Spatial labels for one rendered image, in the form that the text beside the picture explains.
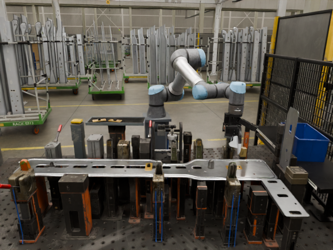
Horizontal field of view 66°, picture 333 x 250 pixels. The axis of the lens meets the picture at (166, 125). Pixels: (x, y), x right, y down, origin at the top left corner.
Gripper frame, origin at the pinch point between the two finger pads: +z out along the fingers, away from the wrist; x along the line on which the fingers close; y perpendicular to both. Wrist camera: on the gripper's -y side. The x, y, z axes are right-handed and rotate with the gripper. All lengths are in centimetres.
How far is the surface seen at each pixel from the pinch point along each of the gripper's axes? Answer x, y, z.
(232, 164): 18.3, 6.2, 0.1
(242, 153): -10.8, -7.4, 7.2
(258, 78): -766, -281, 67
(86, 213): 20, 76, 26
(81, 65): -904, 368, 46
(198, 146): -14.7, 17.7, 4.8
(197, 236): 20.0, 20.9, 39.7
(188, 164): -2.9, 24.6, 11.2
